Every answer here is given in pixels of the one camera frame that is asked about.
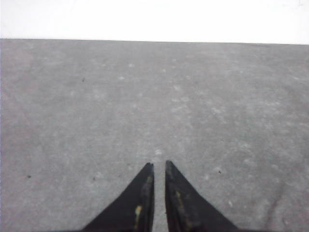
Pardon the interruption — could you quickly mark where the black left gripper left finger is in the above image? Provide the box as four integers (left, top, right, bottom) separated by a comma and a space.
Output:
82, 163, 155, 232

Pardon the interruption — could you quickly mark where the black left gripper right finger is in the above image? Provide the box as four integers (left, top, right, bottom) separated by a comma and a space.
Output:
165, 160, 238, 232

